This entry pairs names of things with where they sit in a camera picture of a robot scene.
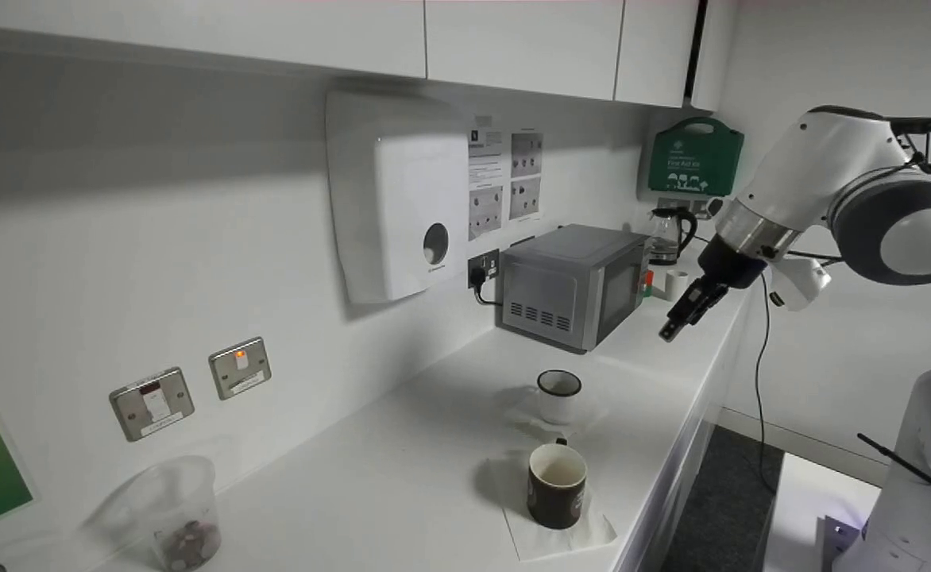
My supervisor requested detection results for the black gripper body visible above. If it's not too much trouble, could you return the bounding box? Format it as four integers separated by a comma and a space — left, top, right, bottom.
684, 233, 771, 312

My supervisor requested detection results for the white mug blue rim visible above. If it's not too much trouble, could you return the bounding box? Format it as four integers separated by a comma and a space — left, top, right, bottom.
534, 365, 583, 427

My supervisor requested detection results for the black mug white inside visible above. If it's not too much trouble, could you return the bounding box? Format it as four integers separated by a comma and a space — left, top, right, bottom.
525, 437, 591, 532

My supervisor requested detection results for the small white cup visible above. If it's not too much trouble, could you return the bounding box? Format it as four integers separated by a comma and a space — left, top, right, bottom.
659, 267, 695, 302

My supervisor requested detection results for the black glass kettle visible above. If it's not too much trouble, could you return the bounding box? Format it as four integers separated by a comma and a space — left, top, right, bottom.
649, 203, 699, 267

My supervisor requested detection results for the white base cabinet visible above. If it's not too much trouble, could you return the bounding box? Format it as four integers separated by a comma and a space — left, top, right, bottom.
628, 300, 752, 572

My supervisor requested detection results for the green first aid box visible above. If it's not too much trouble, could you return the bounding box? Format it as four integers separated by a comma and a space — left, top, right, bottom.
641, 115, 746, 200

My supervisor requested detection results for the silver microwave oven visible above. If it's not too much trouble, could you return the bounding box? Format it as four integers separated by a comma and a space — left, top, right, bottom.
493, 224, 652, 357

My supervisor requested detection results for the black floor mat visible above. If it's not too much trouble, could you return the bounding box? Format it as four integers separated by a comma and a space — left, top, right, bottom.
659, 423, 788, 572

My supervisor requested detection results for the white robot mounting platform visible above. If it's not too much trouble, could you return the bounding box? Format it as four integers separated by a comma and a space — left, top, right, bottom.
762, 453, 886, 572

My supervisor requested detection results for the white paper towel dispenser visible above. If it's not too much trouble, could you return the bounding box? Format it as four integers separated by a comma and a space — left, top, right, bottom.
325, 88, 472, 312

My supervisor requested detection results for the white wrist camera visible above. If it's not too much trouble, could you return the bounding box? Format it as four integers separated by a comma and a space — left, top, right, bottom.
768, 254, 834, 316

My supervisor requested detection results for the white printed wall sheet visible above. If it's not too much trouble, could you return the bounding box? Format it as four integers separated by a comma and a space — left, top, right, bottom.
467, 128, 514, 186
505, 174, 543, 224
467, 186, 509, 243
509, 131, 545, 178

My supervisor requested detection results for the black wall plug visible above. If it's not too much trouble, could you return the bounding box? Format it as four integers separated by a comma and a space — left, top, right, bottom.
467, 247, 503, 307

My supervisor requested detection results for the black camera on boom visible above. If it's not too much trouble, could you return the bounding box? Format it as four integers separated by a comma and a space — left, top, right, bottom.
890, 110, 931, 178

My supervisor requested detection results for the white wall cabinet door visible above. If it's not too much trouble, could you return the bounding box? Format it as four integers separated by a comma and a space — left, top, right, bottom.
615, 0, 699, 109
0, 0, 430, 79
424, 0, 628, 106

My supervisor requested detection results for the silver wall switch red light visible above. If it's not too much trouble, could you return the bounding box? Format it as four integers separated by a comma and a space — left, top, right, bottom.
205, 335, 272, 403

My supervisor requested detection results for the silver wall switch plate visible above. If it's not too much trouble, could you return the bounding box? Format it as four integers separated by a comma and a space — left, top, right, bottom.
108, 365, 197, 444

